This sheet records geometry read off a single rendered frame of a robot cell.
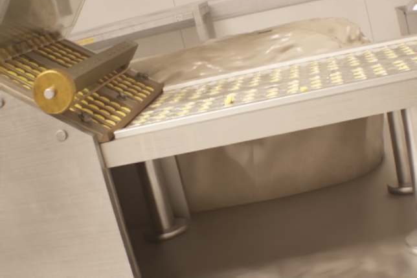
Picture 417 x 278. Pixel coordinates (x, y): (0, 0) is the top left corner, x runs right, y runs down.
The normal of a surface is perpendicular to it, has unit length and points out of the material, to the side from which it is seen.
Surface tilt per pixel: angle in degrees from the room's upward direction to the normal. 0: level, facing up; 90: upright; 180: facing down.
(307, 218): 0
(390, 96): 90
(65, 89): 90
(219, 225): 0
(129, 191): 90
